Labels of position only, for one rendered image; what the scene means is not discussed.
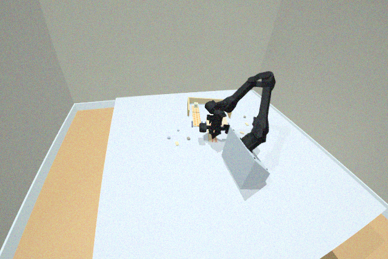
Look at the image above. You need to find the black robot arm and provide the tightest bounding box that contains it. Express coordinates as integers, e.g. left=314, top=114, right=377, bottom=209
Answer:
left=205, top=71, right=275, bottom=153

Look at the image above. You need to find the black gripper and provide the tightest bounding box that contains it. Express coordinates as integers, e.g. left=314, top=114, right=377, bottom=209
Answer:
left=199, top=117, right=230, bottom=139

